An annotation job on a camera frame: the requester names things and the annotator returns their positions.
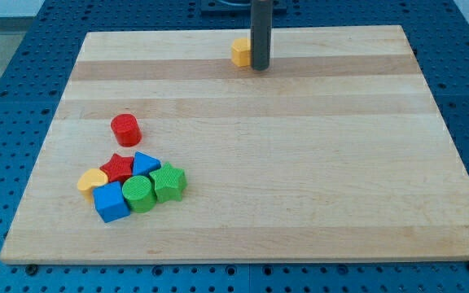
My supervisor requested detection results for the yellow hexagon block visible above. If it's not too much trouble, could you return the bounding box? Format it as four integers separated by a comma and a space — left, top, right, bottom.
231, 37, 251, 67

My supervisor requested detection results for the light wooden board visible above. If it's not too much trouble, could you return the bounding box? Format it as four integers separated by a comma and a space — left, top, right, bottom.
0, 25, 469, 265

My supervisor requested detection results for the green star block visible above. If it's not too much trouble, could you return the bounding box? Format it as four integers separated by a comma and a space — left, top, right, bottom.
149, 162, 187, 203

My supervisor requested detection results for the blue triangle block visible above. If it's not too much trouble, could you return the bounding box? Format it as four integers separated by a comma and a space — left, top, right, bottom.
132, 151, 161, 177

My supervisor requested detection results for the green cylinder block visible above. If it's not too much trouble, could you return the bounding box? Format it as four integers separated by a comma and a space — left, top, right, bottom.
122, 175, 157, 213

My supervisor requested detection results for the red cylinder block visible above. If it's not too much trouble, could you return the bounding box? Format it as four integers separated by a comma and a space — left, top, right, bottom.
110, 114, 142, 147

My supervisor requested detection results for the red star block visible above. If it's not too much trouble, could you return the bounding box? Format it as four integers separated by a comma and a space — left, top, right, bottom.
99, 153, 134, 184

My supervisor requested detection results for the blue cube block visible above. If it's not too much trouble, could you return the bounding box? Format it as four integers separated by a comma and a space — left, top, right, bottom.
93, 181, 130, 223

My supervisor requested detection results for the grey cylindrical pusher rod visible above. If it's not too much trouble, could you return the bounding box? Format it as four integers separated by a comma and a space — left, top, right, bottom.
250, 0, 273, 71

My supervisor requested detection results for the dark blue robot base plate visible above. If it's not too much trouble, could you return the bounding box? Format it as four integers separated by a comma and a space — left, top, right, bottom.
198, 0, 289, 15

